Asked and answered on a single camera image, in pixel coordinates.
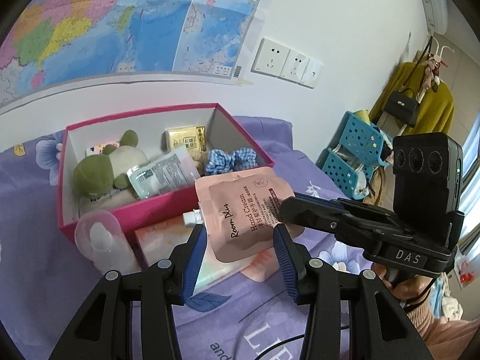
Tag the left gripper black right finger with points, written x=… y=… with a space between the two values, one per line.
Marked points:
x=293 y=258

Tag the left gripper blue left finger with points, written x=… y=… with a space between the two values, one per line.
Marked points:
x=187 y=259

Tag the pink hand cream pouch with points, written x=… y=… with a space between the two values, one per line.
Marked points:
x=239 y=210

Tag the cotton swab packet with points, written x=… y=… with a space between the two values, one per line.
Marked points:
x=166 y=174

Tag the blue gingham scrunchie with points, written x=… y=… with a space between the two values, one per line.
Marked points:
x=221 y=162

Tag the green plush toy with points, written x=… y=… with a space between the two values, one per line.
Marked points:
x=97 y=174

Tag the yellow tissue pack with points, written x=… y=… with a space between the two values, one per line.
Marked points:
x=193 y=138

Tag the pink floral tissue pack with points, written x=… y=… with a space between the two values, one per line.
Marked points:
x=98 y=149

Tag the pink sleeve right forearm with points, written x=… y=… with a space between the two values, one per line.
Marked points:
x=458 y=339

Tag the person right hand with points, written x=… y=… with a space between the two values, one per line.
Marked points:
x=412 y=291

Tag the pastel tissue box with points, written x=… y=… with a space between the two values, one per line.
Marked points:
x=158 y=241

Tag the white spray bottle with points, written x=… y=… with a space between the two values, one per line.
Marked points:
x=100 y=239

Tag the pink cardboard box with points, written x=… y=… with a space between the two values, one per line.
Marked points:
x=223 y=132

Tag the beige plush toy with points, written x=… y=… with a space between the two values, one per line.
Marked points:
x=202 y=161

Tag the blue plastic basket shelf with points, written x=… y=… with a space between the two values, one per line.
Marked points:
x=357 y=149

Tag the mustard yellow hanging coat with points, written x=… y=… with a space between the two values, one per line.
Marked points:
x=436 y=109

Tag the black handbag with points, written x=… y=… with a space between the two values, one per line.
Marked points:
x=403 y=107

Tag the purple floral bedsheet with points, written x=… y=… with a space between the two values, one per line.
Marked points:
x=44 y=279

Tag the white coat rack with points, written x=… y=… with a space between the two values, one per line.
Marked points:
x=432 y=65

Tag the white air conditioner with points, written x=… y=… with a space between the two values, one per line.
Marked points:
x=436 y=15

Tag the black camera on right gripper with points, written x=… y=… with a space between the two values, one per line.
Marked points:
x=427 y=182

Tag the white wall socket panel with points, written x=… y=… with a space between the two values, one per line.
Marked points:
x=278 y=61

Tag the colourful wall map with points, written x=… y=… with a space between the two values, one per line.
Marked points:
x=54 y=42

